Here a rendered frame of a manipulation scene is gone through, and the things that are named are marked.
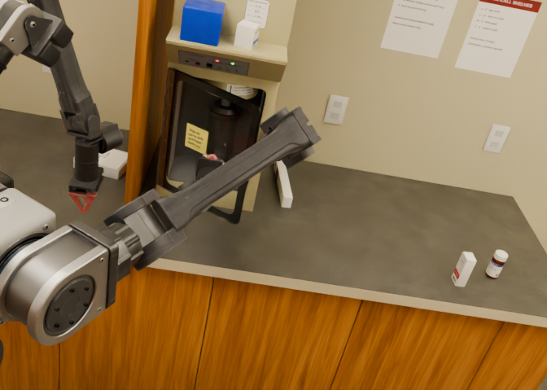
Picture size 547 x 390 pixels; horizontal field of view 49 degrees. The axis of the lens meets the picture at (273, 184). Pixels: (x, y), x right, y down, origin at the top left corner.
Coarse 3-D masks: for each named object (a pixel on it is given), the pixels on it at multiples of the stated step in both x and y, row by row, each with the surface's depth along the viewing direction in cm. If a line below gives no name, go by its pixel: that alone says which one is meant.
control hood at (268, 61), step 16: (176, 32) 161; (176, 48) 158; (192, 48) 157; (208, 48) 157; (224, 48) 157; (240, 48) 160; (256, 48) 162; (272, 48) 164; (256, 64) 161; (272, 64) 160; (272, 80) 170
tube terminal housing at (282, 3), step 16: (176, 0) 161; (224, 0) 161; (240, 0) 161; (272, 0) 161; (288, 0) 161; (176, 16) 164; (224, 16) 164; (240, 16) 164; (272, 16) 164; (288, 16) 163; (224, 32) 166; (272, 32) 166; (288, 32) 166; (176, 64) 171; (224, 80) 173; (240, 80) 173; (256, 80) 173; (272, 96) 176; (272, 112) 179; (256, 176) 191; (160, 192) 194
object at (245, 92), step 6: (216, 84) 178; (222, 84) 177; (228, 84) 177; (228, 90) 177; (234, 90) 178; (240, 90) 178; (246, 90) 179; (252, 90) 181; (240, 96) 179; (246, 96) 180; (252, 96) 182
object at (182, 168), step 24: (192, 96) 170; (216, 96) 166; (192, 120) 174; (216, 120) 169; (240, 120) 165; (168, 144) 182; (216, 144) 173; (240, 144) 168; (168, 168) 186; (192, 168) 181; (240, 192) 175; (240, 216) 179
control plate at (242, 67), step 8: (184, 56) 163; (192, 56) 162; (200, 56) 161; (208, 56) 160; (192, 64) 167; (200, 64) 166; (216, 64) 165; (224, 64) 164; (232, 64) 163; (240, 64) 163; (248, 64) 162; (232, 72) 169; (240, 72) 168
